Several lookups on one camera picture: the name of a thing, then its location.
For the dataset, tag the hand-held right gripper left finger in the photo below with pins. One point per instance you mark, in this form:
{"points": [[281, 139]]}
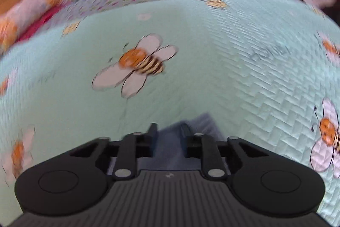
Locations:
{"points": [[152, 142]]}

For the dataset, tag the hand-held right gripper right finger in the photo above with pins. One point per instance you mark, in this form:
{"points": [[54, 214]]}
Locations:
{"points": [[187, 142]]}

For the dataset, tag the blue-grey fleece garment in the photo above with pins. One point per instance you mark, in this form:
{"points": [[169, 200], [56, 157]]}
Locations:
{"points": [[170, 142]]}

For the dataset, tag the green bee-printed quilt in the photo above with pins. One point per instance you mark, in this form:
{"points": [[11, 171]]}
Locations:
{"points": [[225, 70]]}

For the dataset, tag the red cloth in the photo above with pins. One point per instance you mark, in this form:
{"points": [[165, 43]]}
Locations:
{"points": [[39, 23]]}

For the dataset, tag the floral bolster pillow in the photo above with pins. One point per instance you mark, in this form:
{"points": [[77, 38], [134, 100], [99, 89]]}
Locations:
{"points": [[24, 11]]}

